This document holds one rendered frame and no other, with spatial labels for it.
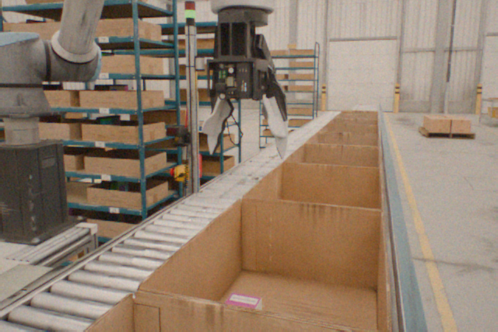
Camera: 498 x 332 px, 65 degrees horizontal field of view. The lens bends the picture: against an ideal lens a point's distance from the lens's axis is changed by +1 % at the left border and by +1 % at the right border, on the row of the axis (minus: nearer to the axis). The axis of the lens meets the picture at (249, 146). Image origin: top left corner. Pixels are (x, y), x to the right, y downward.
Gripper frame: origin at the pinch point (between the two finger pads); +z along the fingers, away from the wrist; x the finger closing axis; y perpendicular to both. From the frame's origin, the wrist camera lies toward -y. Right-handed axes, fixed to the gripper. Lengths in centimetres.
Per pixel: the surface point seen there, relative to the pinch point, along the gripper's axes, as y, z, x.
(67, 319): -10, 44, -47
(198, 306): 20.0, 14.2, 0.6
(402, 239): -42, 28, 26
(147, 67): -149, -19, -111
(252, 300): -1.1, 25.6, 0.4
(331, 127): -177, 16, -6
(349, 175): -59, 17, 12
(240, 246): -18.1, 24.2, -7.8
